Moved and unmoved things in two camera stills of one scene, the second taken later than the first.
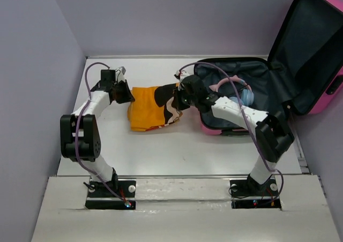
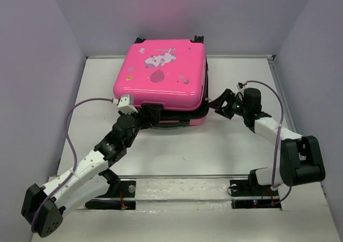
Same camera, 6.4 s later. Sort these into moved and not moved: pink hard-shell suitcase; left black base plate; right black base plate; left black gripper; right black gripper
Moved: right black gripper; left black gripper; pink hard-shell suitcase
Not moved: right black base plate; left black base plate
